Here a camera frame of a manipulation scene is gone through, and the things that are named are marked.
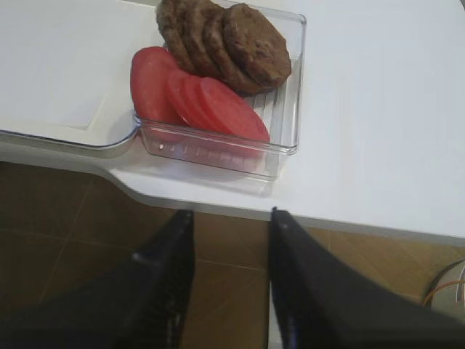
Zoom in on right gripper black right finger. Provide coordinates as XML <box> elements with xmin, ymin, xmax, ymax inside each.
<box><xmin>269</xmin><ymin>209</ymin><xmax>464</xmax><ymax>348</ymax></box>

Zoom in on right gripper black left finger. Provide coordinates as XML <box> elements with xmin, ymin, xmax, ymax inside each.
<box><xmin>1</xmin><ymin>210</ymin><xmax>195</xmax><ymax>348</ymax></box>

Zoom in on clear patty and tomato container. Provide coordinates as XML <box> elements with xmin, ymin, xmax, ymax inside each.
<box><xmin>133</xmin><ymin>6</ymin><xmax>307</xmax><ymax>181</ymax></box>

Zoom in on red tomato slice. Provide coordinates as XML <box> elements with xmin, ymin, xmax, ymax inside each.
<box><xmin>130</xmin><ymin>47</ymin><xmax>187</xmax><ymax>126</ymax></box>
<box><xmin>165</xmin><ymin>69</ymin><xmax>196</xmax><ymax>128</ymax></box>
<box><xmin>181</xmin><ymin>75</ymin><xmax>227</xmax><ymax>133</ymax></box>
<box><xmin>197</xmin><ymin>78</ymin><xmax>270</xmax><ymax>143</ymax></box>

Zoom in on leftmost red tomato slice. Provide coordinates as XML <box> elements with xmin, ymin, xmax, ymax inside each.
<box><xmin>130</xmin><ymin>47</ymin><xmax>187</xmax><ymax>126</ymax></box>

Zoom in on rightmost red tomato slice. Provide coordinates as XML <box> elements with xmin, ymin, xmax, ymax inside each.
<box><xmin>197</xmin><ymin>78</ymin><xmax>270</xmax><ymax>143</ymax></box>

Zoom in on white rectangular serving tray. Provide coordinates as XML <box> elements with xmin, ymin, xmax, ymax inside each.
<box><xmin>1</xmin><ymin>1</ymin><xmax>163</xmax><ymax>158</ymax></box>

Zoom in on rightmost brown meat patty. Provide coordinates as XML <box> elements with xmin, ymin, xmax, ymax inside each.
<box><xmin>222</xmin><ymin>4</ymin><xmax>291</xmax><ymax>89</ymax></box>

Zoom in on brown meat patty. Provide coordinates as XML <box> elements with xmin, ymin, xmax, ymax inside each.
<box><xmin>182</xmin><ymin>1</ymin><xmax>223</xmax><ymax>79</ymax></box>
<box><xmin>222</xmin><ymin>4</ymin><xmax>291</xmax><ymax>89</ymax></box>
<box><xmin>155</xmin><ymin>0</ymin><xmax>198</xmax><ymax>75</ymax></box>
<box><xmin>203</xmin><ymin>10</ymin><xmax>266</xmax><ymax>95</ymax></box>

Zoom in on leftmost brown meat patty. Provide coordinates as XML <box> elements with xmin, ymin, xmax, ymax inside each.
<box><xmin>155</xmin><ymin>0</ymin><xmax>198</xmax><ymax>75</ymax></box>

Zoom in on orange and white cables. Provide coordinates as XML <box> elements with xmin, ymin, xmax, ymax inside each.
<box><xmin>421</xmin><ymin>267</ymin><xmax>465</xmax><ymax>306</ymax></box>

